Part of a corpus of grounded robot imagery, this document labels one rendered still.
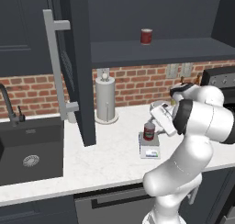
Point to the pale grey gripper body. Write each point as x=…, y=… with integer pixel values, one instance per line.
x=163, y=122

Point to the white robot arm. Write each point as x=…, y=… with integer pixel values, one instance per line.
x=189, y=148

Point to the red food can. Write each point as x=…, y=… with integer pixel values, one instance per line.
x=149, y=132
x=146, y=36

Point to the white digital scale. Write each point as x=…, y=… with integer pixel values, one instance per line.
x=149, y=149

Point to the dark base cabinet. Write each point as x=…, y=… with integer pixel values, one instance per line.
x=214, y=197
x=36, y=212

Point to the dark cabinet door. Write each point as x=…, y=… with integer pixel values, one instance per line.
x=82, y=80
x=225, y=19

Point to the brown wooden utensil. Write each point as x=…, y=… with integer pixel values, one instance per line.
x=183, y=80

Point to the white paper towel holder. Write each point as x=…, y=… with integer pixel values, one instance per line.
x=105, y=96

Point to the black appliance with knobs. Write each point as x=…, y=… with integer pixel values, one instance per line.
x=221, y=79

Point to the grey dishwasher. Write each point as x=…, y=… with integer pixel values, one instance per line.
x=116, y=207

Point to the black sink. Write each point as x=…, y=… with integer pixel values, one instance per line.
x=30, y=151

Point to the black tap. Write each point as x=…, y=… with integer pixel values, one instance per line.
x=7, y=105

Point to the grey wall outlet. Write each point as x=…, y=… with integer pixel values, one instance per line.
x=172, y=70
x=186, y=69
x=103, y=72

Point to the dark open wall cabinet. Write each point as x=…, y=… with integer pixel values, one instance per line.
x=159, y=50

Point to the dark closed wall cabinet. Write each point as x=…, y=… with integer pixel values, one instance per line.
x=24, y=31

